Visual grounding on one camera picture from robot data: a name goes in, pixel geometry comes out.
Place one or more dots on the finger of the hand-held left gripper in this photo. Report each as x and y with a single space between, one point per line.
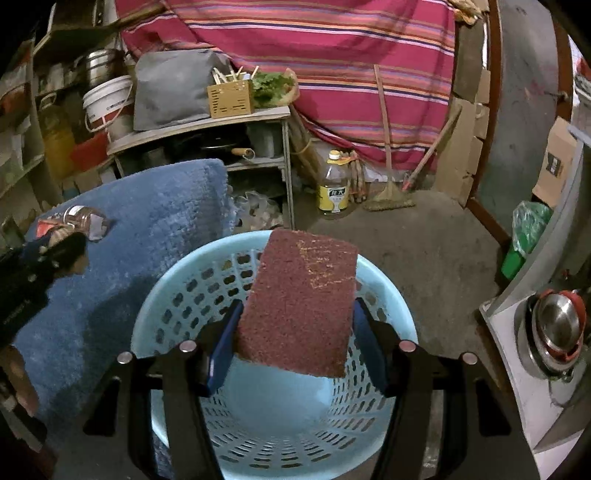
67 256
37 251

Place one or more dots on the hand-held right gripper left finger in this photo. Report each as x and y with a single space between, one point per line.
224 350

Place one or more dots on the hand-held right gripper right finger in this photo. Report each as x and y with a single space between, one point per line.
369 355

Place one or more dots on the red snack wrapper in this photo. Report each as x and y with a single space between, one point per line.
48 227

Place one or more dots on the light blue perforated basket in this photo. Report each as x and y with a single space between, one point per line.
277 415

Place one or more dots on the red scouring pad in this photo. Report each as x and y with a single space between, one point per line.
295 300

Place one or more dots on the small clear glass bottle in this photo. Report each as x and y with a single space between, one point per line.
83 217

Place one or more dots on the blue fuzzy blanket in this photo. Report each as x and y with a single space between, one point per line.
152 240

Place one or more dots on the red plastic basin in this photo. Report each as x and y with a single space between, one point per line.
87 152

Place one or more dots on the cluttered storage shelf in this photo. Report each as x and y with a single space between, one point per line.
18 138

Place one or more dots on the yellow oil jug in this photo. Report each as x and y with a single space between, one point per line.
57 138

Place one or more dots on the clear plastic bag of eggs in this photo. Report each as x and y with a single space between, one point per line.
256 210

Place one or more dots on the white plastic bucket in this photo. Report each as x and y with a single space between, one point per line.
108 104

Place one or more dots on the straw broom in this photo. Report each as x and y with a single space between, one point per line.
390 198

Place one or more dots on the grey white cabinet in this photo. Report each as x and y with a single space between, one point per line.
521 406

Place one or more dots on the oil bottle with yellow label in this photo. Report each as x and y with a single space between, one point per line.
333 191

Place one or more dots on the green plastic bin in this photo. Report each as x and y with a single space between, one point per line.
511 265

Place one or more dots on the bundle of brown sticks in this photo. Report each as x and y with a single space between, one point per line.
358 177

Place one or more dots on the wooden shelf unit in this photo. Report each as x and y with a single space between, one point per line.
198 127

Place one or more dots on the stainless steel bowl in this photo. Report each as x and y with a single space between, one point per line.
556 323

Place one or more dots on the large metal pot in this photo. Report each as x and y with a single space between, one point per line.
101 67

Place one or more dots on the grey fabric bag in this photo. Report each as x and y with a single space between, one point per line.
175 87

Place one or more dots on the flattened cardboard sheets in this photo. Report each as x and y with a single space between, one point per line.
464 152

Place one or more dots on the wooden chopstick holder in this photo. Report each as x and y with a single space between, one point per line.
231 99

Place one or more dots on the bunch of wooden chopsticks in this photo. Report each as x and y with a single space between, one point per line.
231 76

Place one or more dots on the green leafy vegetables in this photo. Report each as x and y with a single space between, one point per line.
272 85

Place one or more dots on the brown cardboard box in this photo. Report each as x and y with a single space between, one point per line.
554 161

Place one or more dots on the red striped cloth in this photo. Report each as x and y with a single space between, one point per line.
323 69

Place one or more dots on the brown wooden door frame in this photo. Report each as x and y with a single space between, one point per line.
496 69

